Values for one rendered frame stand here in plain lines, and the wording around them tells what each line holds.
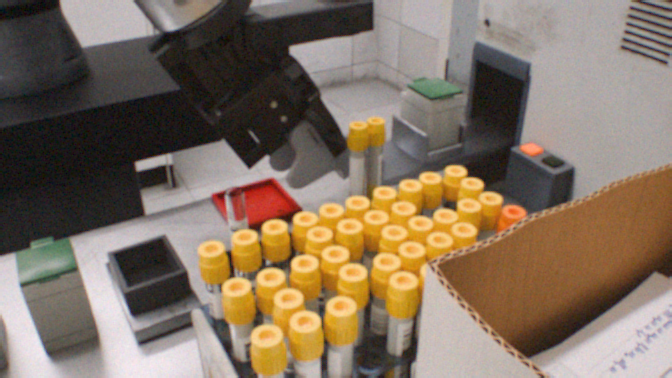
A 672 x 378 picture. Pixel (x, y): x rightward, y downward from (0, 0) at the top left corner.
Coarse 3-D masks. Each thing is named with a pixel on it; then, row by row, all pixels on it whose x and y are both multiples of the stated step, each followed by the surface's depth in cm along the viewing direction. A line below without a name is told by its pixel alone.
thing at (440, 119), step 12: (408, 96) 56; (420, 96) 54; (456, 96) 54; (408, 108) 56; (420, 108) 55; (432, 108) 54; (444, 108) 54; (456, 108) 55; (408, 120) 57; (420, 120) 55; (432, 120) 54; (444, 120) 55; (456, 120) 56; (432, 132) 55; (444, 132) 56; (456, 132) 57; (432, 144) 56; (444, 144) 57
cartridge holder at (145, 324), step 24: (168, 240) 46; (120, 264) 45; (144, 264) 47; (168, 264) 47; (120, 288) 43; (144, 288) 42; (168, 288) 43; (192, 288) 44; (144, 312) 42; (168, 312) 42; (144, 336) 41
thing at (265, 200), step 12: (264, 180) 60; (276, 180) 60; (216, 192) 58; (252, 192) 59; (264, 192) 59; (276, 192) 59; (216, 204) 56; (252, 204) 57; (264, 204) 57; (276, 204) 57; (288, 204) 57; (252, 216) 55; (264, 216) 55; (276, 216) 54; (288, 216) 55; (252, 228) 53
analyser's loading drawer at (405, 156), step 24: (480, 120) 64; (504, 120) 65; (384, 144) 59; (408, 144) 57; (456, 144) 57; (480, 144) 60; (504, 144) 60; (384, 168) 55; (408, 168) 55; (432, 168) 56
